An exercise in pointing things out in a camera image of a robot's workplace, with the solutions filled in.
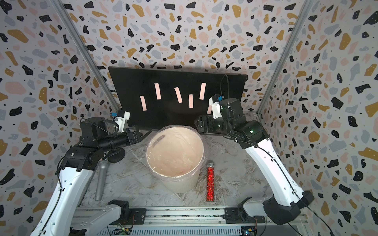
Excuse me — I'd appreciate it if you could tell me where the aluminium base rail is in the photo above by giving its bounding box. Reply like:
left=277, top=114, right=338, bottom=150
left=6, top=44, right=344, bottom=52
left=90, top=206, right=312, bottom=236

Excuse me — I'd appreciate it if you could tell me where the red glitter tube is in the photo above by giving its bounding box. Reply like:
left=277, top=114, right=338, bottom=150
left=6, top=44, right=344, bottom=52
left=206, top=161, right=215, bottom=202

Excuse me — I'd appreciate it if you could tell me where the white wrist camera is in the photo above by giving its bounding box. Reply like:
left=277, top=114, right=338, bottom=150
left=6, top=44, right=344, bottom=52
left=209, top=94, right=223, bottom=119
left=110, top=110, right=131, bottom=133

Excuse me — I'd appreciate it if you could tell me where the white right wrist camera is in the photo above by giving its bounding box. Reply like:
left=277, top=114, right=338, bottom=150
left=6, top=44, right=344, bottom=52
left=209, top=94, right=223, bottom=119

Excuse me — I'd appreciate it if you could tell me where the pink sticky note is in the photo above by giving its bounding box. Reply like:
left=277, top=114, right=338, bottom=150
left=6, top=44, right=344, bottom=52
left=188, top=94, right=194, bottom=109
left=207, top=105, right=212, bottom=115
left=154, top=83, right=161, bottom=100
left=174, top=87, right=183, bottom=103
left=199, top=83, right=206, bottom=100
left=140, top=95, right=147, bottom=111

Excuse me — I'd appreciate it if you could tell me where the cream bin with plastic liner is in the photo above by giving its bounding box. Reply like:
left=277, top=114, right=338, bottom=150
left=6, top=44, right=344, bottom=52
left=146, top=125, right=207, bottom=194

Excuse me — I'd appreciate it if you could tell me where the aluminium frame post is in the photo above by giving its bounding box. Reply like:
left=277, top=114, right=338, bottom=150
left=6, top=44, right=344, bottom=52
left=50, top=0, right=119, bottom=111
left=256, top=0, right=314, bottom=117

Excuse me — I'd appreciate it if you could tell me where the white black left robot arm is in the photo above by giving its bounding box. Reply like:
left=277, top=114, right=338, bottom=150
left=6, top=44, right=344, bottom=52
left=31, top=117, right=150, bottom=236

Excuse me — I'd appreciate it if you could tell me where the aluminium frame post right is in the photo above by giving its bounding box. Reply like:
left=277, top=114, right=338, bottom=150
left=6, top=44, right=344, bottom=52
left=256, top=0, right=314, bottom=117

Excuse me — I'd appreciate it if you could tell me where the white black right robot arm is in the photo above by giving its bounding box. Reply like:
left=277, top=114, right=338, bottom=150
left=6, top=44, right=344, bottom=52
left=195, top=94, right=315, bottom=225

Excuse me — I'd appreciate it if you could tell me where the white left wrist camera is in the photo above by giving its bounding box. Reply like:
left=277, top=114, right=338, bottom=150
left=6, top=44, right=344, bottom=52
left=110, top=110, right=131, bottom=133

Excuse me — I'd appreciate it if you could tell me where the black computer monitor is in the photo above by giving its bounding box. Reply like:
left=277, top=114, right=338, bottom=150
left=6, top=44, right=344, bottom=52
left=108, top=67, right=248, bottom=130

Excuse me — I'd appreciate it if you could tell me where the aluminium frame post left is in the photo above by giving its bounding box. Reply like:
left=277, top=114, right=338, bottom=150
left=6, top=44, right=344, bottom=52
left=50, top=0, right=119, bottom=111

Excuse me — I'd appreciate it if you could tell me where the grey metal cylinder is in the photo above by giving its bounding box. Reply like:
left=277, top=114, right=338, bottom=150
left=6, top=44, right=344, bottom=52
left=95, top=160, right=110, bottom=201

